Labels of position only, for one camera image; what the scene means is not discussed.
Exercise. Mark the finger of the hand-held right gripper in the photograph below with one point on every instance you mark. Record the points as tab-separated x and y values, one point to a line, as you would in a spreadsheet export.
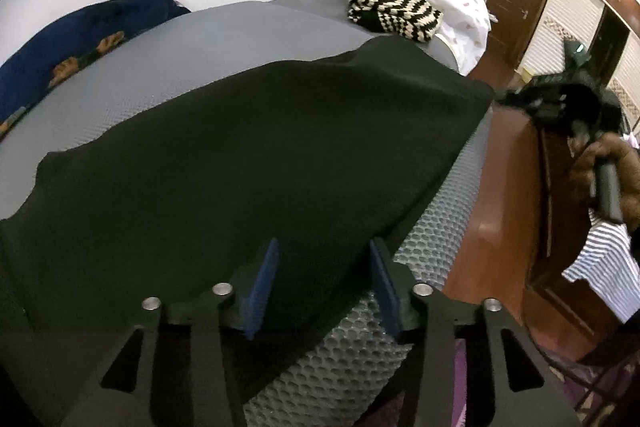
517	98

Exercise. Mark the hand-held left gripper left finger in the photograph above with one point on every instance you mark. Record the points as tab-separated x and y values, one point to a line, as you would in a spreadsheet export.
260	292

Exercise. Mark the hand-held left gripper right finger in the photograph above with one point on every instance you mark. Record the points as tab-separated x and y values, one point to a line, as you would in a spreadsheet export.
386	289

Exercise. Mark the black pants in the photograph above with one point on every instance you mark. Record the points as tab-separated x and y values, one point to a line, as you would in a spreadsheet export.
240	157

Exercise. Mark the person's right hand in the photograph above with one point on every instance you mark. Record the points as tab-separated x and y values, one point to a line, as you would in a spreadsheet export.
585	167

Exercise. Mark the wardrobe with white shutter doors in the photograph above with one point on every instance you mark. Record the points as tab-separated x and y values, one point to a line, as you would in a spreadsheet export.
575	27

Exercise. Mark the dark wooden door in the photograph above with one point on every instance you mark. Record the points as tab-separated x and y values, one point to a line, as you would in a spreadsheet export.
517	2

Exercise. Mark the black and white striped knitwear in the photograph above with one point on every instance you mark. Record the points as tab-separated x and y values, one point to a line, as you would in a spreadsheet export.
395	9

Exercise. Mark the blue and white striped shirt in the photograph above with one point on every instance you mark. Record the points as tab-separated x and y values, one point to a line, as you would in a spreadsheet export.
607	267

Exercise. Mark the grey mesh bed mat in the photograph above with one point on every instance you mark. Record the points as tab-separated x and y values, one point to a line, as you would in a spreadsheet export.
210	52

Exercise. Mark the blue blanket with orange print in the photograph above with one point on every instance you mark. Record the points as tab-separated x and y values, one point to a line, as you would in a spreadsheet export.
75	42

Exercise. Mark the wooden bed frame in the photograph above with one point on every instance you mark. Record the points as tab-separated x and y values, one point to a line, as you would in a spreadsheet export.
505	207

